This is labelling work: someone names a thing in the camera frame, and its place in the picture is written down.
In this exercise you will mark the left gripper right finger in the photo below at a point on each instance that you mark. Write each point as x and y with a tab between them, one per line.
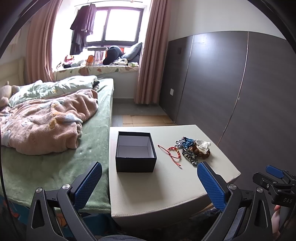
244	214

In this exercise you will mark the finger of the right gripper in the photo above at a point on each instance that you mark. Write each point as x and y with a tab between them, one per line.
278	173

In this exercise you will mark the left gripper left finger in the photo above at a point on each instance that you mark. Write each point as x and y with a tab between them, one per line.
43	223

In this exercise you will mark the black jewelry box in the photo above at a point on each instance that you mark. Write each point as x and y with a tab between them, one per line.
135	153

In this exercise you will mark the right hand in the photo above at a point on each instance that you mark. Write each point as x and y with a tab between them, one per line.
275	220

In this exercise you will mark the green bed mattress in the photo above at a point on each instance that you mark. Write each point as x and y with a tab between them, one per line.
23	173

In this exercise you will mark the white shell dish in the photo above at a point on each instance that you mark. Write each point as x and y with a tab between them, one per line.
202	146

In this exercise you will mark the pink fleece blanket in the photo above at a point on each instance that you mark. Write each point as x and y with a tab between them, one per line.
43	126

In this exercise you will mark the dark wooden wardrobe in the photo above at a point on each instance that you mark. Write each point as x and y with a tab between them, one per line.
239	88

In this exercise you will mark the light green quilt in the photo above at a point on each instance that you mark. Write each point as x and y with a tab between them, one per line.
44	90

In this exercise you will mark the flattened cardboard on floor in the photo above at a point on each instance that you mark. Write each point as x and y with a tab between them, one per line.
146	120

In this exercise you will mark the plush toy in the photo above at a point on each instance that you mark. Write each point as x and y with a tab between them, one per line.
7	91

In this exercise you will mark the window seat patterned cushion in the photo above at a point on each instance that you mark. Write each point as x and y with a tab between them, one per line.
93	70

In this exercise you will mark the left pink curtain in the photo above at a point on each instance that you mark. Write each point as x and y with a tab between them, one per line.
39	43

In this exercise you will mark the pink curtain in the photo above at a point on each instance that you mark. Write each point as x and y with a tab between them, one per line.
153	56
39	43

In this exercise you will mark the orange item on sill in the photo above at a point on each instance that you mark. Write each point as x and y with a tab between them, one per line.
90	60

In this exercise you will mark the right pink curtain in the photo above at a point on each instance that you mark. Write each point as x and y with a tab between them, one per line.
153	56

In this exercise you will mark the black bag on sill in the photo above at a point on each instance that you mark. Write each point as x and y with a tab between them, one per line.
113	53

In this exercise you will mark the grey pillow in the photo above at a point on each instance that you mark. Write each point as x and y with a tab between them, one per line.
133	54

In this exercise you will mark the hanging dark clothes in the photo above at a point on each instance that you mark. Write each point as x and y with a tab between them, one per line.
82	27

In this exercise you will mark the window with dark frame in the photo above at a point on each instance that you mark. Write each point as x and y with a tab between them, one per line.
116	25

